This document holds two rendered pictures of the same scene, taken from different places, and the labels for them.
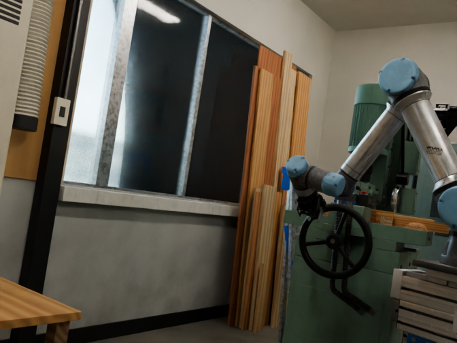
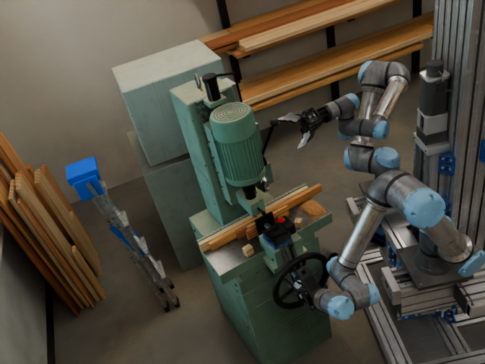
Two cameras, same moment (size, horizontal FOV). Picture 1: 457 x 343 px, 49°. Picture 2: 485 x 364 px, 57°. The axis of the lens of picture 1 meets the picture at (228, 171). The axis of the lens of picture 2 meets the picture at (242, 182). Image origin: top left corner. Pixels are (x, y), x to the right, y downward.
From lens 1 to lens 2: 194 cm
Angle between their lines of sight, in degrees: 60
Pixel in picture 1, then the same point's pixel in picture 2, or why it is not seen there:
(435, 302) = (428, 295)
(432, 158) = (452, 247)
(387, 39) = not seen: outside the picture
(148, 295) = not seen: outside the picture
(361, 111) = (238, 149)
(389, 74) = (424, 215)
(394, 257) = (315, 242)
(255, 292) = (82, 275)
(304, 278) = (257, 301)
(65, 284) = not seen: outside the picture
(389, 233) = (307, 231)
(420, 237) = (328, 219)
